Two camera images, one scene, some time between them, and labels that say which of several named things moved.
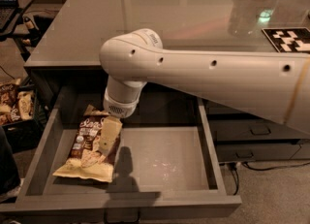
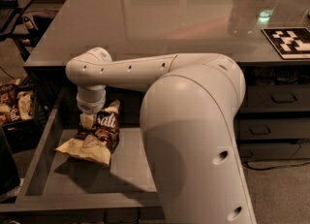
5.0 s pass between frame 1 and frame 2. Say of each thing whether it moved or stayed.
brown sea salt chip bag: moved
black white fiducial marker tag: stayed
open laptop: stayed
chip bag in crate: stayed
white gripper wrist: moved
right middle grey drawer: stayed
